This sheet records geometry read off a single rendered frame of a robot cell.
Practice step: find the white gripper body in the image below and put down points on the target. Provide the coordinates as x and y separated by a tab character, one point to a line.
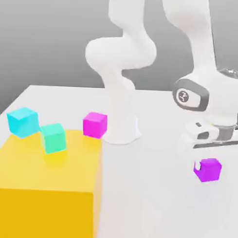
215	145

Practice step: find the small magenta cube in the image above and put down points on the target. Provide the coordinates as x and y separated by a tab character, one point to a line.
95	125

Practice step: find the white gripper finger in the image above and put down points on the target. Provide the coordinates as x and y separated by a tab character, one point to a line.
198	165

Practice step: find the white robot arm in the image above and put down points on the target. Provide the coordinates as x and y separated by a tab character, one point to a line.
121	52

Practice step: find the small purple cube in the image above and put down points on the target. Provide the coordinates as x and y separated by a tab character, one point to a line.
210	170

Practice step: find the small mint green cube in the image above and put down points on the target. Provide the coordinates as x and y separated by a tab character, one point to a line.
53	138

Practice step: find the small cyan cube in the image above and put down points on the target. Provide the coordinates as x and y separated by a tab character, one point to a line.
22	122

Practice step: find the large yellow box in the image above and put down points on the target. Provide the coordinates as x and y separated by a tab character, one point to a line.
44	185

